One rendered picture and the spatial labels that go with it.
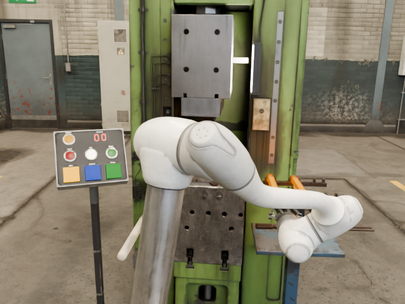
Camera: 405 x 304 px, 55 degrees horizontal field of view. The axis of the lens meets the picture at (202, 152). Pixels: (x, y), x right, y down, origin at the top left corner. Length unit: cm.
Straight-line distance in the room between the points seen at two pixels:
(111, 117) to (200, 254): 558
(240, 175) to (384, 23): 786
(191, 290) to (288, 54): 142
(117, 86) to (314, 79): 390
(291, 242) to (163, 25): 133
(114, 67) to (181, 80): 545
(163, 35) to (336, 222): 134
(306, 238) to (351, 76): 726
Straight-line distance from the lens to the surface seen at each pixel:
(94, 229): 221
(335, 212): 127
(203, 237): 213
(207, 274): 224
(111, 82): 741
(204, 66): 195
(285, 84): 211
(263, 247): 186
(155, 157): 96
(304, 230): 131
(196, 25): 196
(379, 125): 878
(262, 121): 210
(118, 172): 197
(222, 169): 86
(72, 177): 196
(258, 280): 248
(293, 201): 113
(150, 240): 102
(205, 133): 84
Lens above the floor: 159
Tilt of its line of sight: 15 degrees down
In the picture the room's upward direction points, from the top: 1 degrees clockwise
